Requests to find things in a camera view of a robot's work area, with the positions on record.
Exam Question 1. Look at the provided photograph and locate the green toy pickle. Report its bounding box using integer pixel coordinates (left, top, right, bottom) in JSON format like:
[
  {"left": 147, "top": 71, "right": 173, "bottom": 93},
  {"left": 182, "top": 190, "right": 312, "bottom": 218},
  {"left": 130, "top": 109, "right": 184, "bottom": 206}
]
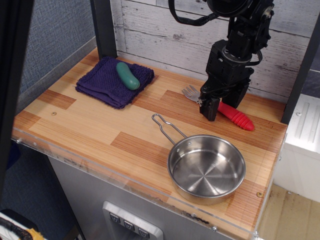
[{"left": 116, "top": 62, "right": 140, "bottom": 91}]

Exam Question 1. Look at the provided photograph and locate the clear acrylic table guard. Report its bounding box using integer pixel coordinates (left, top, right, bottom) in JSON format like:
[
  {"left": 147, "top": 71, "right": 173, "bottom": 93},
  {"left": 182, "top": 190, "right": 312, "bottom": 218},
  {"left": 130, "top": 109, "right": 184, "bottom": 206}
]
[{"left": 12, "top": 49, "right": 287, "bottom": 240}]

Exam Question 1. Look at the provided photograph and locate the small steel saucepan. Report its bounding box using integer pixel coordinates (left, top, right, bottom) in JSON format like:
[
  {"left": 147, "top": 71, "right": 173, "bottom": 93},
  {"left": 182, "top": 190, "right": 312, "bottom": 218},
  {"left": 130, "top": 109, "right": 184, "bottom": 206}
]
[{"left": 151, "top": 113, "right": 247, "bottom": 206}]

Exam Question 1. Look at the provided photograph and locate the dark vertical post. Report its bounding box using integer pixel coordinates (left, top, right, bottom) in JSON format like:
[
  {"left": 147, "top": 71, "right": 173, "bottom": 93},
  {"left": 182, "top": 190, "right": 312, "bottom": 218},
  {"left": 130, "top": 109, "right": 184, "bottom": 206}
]
[
  {"left": 90, "top": 0, "right": 118, "bottom": 59},
  {"left": 281, "top": 16, "right": 320, "bottom": 124}
]

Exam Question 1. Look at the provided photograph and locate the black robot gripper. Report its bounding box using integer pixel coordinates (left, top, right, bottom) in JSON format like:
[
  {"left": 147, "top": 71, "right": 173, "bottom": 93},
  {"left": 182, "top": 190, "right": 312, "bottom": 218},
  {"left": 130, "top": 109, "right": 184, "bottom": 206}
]
[{"left": 199, "top": 40, "right": 254, "bottom": 122}]

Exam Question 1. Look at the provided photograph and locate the silver toy fridge cabinet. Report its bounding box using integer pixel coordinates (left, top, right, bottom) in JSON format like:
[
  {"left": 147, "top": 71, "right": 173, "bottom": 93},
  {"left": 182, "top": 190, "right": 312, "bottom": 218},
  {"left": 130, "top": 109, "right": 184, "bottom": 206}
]
[{"left": 49, "top": 157, "right": 259, "bottom": 240}]

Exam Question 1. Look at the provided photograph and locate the red handled metal fork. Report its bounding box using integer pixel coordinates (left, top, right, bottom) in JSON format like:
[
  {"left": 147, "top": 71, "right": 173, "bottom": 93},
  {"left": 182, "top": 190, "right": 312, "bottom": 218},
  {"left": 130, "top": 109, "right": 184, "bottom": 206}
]
[{"left": 181, "top": 85, "right": 255, "bottom": 131}]

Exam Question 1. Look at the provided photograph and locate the purple folded cloth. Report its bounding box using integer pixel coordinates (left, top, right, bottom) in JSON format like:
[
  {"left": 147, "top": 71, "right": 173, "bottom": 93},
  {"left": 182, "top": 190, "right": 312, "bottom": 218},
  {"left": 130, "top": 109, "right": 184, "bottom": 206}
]
[{"left": 75, "top": 56, "right": 155, "bottom": 109}]

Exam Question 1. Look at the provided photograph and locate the white ribbed box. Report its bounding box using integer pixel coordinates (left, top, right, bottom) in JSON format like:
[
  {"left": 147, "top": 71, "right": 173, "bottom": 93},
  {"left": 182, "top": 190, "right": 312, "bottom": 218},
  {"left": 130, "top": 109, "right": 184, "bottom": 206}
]
[{"left": 273, "top": 94, "right": 320, "bottom": 202}]

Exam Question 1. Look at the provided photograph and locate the yellow object bottom left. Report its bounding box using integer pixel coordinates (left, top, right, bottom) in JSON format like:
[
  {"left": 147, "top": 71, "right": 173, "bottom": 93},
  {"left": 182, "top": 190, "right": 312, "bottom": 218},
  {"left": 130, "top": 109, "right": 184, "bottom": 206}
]
[{"left": 18, "top": 228, "right": 45, "bottom": 240}]

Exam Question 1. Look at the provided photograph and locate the dark vertical post left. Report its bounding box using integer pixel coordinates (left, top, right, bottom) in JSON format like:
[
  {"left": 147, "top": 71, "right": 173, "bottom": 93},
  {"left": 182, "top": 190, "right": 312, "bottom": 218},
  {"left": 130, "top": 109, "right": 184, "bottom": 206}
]
[{"left": 90, "top": 0, "right": 118, "bottom": 59}]

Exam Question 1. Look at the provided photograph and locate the dark vertical post right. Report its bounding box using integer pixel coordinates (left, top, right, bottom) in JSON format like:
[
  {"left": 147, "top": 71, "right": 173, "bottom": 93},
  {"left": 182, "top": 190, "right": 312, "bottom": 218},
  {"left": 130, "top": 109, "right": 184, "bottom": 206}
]
[{"left": 281, "top": 16, "right": 320, "bottom": 124}]

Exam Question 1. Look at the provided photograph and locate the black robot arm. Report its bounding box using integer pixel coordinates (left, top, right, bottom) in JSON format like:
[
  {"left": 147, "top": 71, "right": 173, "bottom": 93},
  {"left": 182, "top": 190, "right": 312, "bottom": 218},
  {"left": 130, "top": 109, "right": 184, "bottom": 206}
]
[{"left": 199, "top": 0, "right": 274, "bottom": 122}]

